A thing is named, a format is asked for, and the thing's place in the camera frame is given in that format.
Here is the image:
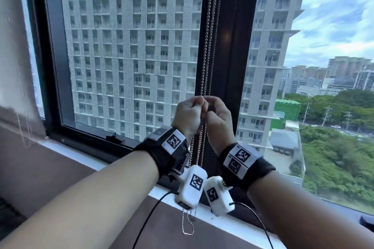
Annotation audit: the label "person's left hand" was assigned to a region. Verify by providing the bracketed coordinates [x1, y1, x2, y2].
[171, 96, 210, 141]

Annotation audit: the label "person's right hand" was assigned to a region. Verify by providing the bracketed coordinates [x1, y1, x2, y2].
[203, 95, 236, 156]

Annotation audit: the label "person's left forearm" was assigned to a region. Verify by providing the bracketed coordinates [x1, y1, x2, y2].
[0, 149, 160, 249]

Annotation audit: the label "black left wristband with markers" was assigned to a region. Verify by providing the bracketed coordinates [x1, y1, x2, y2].
[134, 126, 191, 181]

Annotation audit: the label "black wristband with markers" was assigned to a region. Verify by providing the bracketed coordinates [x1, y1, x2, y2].
[134, 126, 191, 181]
[219, 142, 277, 191]

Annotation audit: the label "black right wristband with markers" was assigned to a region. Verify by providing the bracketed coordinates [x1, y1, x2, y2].
[219, 142, 277, 191]

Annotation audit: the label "green roofed building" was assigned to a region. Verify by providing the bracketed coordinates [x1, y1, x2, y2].
[270, 99, 302, 131]

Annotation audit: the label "black window latch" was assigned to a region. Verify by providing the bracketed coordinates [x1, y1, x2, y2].
[106, 133, 125, 144]
[358, 215, 374, 229]

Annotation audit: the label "tall grey apartment building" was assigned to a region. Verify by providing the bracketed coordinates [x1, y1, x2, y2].
[58, 0, 310, 176]

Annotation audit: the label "distant city buildings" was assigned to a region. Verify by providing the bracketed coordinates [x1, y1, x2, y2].
[279, 56, 374, 96]

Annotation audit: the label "frosted window pane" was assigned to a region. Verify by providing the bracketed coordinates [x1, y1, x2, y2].
[0, 0, 46, 141]

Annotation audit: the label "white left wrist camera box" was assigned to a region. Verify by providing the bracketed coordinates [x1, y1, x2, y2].
[174, 165, 208, 211]

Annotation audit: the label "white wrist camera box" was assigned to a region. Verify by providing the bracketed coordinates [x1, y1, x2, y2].
[174, 165, 208, 211]
[203, 175, 236, 217]

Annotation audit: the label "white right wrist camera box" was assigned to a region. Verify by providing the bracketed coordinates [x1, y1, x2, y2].
[203, 175, 236, 217]

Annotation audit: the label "black window frame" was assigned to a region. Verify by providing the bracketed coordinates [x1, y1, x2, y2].
[28, 0, 374, 240]

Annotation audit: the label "black right camera cable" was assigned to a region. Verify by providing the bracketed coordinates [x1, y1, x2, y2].
[229, 201, 275, 249]

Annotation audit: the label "black camera cable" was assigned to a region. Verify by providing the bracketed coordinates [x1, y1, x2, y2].
[136, 190, 179, 249]
[229, 201, 275, 249]

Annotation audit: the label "black left camera cable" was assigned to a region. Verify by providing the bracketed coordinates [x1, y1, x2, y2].
[136, 190, 179, 249]

